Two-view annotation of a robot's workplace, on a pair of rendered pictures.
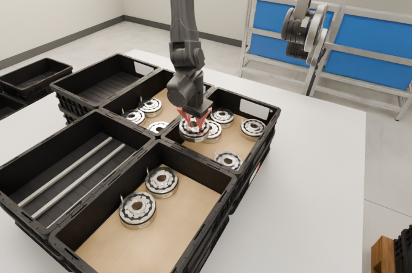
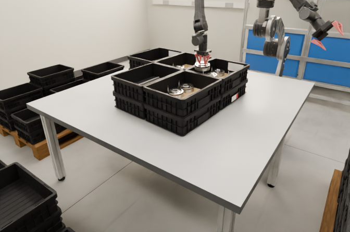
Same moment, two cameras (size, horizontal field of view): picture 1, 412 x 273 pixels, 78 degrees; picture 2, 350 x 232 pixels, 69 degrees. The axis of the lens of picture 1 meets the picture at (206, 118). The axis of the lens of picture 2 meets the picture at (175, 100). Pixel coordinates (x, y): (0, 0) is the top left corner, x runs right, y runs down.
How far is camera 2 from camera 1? 1.04 m
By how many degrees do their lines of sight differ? 16
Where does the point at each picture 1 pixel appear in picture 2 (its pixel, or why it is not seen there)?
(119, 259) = not seen: hidden behind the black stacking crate
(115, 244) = not seen: hidden behind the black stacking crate
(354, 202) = (292, 111)
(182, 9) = (199, 7)
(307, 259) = (259, 124)
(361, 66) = (331, 73)
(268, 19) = (257, 42)
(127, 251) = not seen: hidden behind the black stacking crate
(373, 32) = (335, 47)
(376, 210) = (338, 165)
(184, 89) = (199, 37)
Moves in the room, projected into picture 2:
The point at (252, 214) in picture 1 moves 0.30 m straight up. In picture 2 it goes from (232, 111) to (236, 67)
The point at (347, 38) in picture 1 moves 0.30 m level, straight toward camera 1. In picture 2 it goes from (316, 52) to (311, 57)
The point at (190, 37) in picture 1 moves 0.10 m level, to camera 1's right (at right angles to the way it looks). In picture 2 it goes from (202, 17) to (218, 17)
